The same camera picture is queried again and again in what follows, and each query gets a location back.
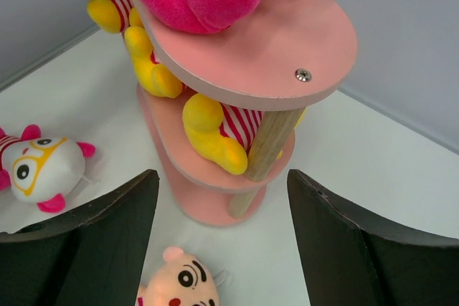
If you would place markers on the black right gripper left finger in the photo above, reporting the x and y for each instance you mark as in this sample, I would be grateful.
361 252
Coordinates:
90 255

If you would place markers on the yellow plush toy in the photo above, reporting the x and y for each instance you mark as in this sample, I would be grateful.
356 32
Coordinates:
110 15
153 76

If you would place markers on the pink three-tier shelf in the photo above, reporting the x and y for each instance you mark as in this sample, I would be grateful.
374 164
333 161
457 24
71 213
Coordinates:
285 56

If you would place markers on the peach-faced plush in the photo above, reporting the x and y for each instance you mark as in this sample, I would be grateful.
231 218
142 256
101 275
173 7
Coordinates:
182 280

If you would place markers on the white plush, yellow glasses, table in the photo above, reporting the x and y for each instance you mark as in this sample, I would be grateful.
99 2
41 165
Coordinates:
42 170

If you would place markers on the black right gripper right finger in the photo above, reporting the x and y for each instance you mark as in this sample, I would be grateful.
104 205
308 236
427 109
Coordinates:
352 256

